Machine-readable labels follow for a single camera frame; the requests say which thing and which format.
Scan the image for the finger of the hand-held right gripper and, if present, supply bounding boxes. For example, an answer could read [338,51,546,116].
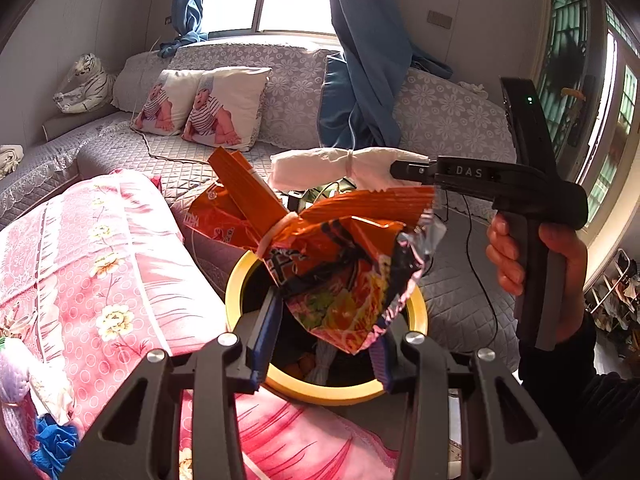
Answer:
[390,159,438,186]

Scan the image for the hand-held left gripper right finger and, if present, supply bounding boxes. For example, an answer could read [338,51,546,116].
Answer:
[370,320,581,480]

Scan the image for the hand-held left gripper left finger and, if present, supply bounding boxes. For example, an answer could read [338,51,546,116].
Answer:
[60,290,283,480]

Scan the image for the yellow rimmed trash bin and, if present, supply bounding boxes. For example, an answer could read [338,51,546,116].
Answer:
[225,250,430,407]

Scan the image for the large orange snack bag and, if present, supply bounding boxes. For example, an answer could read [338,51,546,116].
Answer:
[257,185,448,356]

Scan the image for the white tissue bundle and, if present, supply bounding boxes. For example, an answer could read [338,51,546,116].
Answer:
[269,146,431,193]

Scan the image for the orange white print bag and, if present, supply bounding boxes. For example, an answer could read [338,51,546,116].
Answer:
[185,182,261,251]

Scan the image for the long orange snack wrapper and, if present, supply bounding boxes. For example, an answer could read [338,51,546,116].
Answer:
[207,146,290,233]

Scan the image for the person's right forearm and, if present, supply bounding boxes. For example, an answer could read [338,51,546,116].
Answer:
[517,310,640,480]

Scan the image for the person's right hand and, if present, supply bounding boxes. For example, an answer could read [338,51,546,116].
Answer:
[486,212,590,343]

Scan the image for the grey lace covered sofa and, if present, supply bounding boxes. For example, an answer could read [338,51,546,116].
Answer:
[0,40,526,376]

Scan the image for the green floral cloth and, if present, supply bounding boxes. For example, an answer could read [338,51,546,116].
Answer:
[300,180,361,206]

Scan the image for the dark blue cloth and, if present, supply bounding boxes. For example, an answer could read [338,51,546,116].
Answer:
[410,42,455,80]

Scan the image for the long blue curtain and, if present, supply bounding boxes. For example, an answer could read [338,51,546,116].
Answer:
[317,0,416,151]

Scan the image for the shoe rack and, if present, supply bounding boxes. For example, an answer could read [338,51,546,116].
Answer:
[585,247,640,361]

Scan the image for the green glass door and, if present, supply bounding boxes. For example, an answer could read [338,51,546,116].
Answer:
[530,0,640,281]

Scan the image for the pink floral blanket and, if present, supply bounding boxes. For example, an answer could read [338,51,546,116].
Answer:
[0,169,416,480]

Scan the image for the baby print pillow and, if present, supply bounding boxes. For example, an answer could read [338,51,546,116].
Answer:
[181,66,273,153]
[131,69,206,137]

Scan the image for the white crumpled plastic wrap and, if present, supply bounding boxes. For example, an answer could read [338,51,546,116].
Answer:
[0,347,76,426]

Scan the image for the blue crumpled plastic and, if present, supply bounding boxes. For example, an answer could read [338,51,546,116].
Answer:
[30,412,83,478]

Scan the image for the short blue curtain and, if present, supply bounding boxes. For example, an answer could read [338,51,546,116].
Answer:
[157,0,210,58]

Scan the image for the white tiger plush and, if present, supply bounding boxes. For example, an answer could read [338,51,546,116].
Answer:
[52,52,117,115]

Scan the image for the cream crumpled cloth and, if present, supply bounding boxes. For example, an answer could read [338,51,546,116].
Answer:
[0,145,25,176]

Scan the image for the black cable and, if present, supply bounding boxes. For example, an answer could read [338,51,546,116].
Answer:
[435,195,501,361]

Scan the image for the thin pale cable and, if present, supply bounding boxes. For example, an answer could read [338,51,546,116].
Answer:
[137,127,216,166]

